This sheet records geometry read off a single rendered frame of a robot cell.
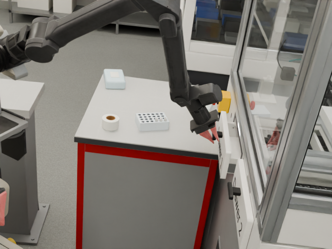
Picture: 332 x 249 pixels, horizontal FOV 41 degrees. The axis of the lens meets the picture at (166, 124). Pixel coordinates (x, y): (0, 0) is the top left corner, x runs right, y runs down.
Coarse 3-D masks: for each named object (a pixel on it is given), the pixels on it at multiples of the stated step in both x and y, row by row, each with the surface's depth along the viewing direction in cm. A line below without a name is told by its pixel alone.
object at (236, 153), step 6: (228, 126) 167; (234, 126) 167; (234, 132) 168; (234, 138) 168; (234, 144) 164; (234, 150) 161; (240, 150) 161; (234, 156) 157; (240, 156) 158; (234, 162) 146; (228, 168) 147; (234, 168) 147
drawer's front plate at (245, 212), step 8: (240, 160) 139; (240, 168) 135; (240, 176) 132; (232, 184) 143; (240, 184) 130; (248, 192) 125; (240, 200) 127; (248, 200) 122; (240, 208) 126; (248, 208) 119; (240, 216) 124; (248, 216) 116; (240, 224) 123; (248, 224) 115; (240, 232) 122; (248, 232) 117; (240, 240) 120; (248, 240) 118; (240, 248) 120
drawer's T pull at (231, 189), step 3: (228, 183) 130; (231, 183) 130; (228, 186) 129; (231, 186) 129; (228, 189) 128; (231, 189) 128; (234, 189) 128; (237, 189) 128; (240, 189) 129; (228, 192) 128; (231, 192) 127; (234, 192) 127; (237, 192) 127; (240, 192) 127; (228, 195) 127; (231, 195) 125; (234, 195) 128; (237, 195) 127; (240, 195) 127; (231, 198) 125
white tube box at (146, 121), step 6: (138, 114) 184; (144, 114) 185; (150, 114) 185; (156, 114) 187; (162, 114) 188; (138, 120) 180; (144, 120) 180; (150, 120) 181; (138, 126) 181; (144, 126) 179; (150, 126) 180; (156, 126) 181; (162, 126) 182; (168, 126) 183
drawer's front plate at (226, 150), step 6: (222, 114) 164; (222, 120) 161; (222, 126) 158; (222, 132) 156; (228, 132) 153; (222, 138) 154; (228, 138) 150; (222, 144) 152; (228, 144) 146; (222, 150) 151; (228, 150) 143; (222, 156) 149; (228, 156) 143; (222, 162) 147; (228, 162) 144; (222, 168) 145; (222, 174) 146
